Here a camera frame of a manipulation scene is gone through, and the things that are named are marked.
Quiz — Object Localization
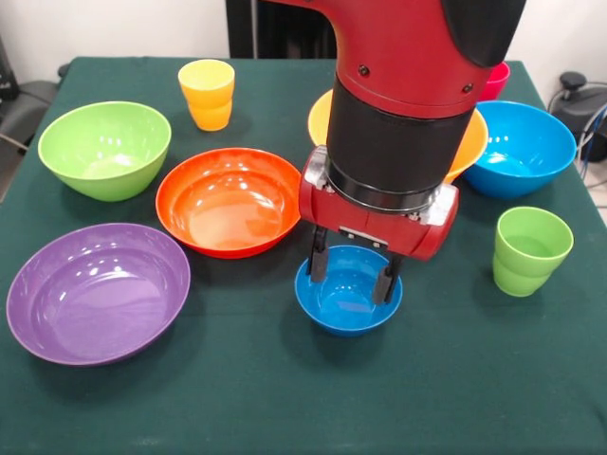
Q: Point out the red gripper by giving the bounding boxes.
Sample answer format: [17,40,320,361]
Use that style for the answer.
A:
[298,145,460,306]

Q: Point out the small dark blue bowl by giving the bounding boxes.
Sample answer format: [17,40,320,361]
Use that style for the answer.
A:
[294,245,404,338]

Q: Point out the large yellow-orange bowl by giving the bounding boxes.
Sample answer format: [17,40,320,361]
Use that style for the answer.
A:
[307,89,489,185]

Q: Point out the orange-red shallow bowl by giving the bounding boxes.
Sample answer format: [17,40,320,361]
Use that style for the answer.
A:
[155,147,310,260]

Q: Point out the dark green tablecloth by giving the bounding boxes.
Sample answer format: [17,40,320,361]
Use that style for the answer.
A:
[0,56,607,455]

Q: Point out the green cup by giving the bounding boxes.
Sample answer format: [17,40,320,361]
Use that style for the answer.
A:
[492,206,575,299]

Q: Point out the light blue bowl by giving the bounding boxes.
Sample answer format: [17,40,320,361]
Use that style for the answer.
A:
[462,100,578,200]

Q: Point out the yellow cup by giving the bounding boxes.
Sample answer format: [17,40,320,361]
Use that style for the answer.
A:
[177,59,236,132]

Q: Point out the red cup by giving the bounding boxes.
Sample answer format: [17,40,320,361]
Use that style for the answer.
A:
[477,61,512,102]

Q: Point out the purple bowl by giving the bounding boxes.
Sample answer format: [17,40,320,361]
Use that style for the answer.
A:
[6,223,192,367]

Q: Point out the green bowl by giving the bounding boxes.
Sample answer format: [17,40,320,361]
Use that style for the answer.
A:
[37,100,173,203]

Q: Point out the grey office chair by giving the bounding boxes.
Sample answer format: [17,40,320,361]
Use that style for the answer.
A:
[0,80,61,143]

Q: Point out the tangle of cables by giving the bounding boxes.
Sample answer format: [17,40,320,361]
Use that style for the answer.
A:
[573,103,607,186]

